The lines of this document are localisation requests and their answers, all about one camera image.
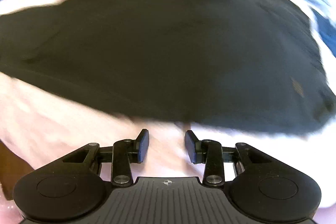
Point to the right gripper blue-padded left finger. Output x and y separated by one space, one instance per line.
141 145

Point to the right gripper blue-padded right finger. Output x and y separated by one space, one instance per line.
193 147

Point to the navy blue trousers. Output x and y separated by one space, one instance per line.
326 31

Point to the black shorts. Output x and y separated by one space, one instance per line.
252 65

